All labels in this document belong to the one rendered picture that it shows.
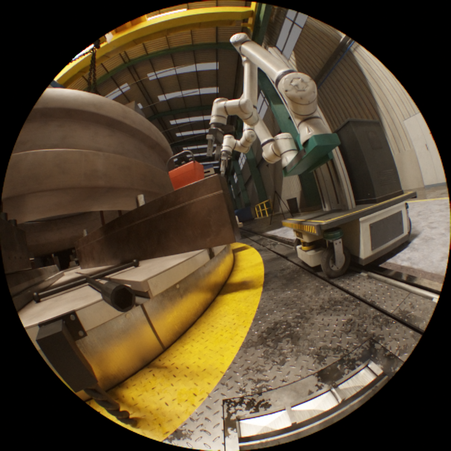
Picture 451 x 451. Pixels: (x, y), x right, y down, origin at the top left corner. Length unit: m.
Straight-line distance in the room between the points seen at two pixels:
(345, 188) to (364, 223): 0.26
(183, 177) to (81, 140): 0.94
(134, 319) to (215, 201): 0.66
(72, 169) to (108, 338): 0.93
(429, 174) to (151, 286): 5.87
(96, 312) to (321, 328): 0.71
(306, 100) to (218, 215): 0.71
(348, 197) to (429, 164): 4.81
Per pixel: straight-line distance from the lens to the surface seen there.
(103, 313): 0.54
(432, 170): 5.65
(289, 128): 10.67
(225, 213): 0.83
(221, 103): 0.92
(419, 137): 5.74
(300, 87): 0.79
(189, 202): 0.91
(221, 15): 11.89
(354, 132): 1.10
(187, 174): 0.95
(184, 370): 0.61
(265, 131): 1.52
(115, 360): 0.64
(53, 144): 1.43
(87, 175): 1.16
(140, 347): 0.66
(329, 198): 1.25
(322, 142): 0.83
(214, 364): 0.59
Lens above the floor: 0.43
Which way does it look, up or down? 2 degrees down
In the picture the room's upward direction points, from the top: 15 degrees counter-clockwise
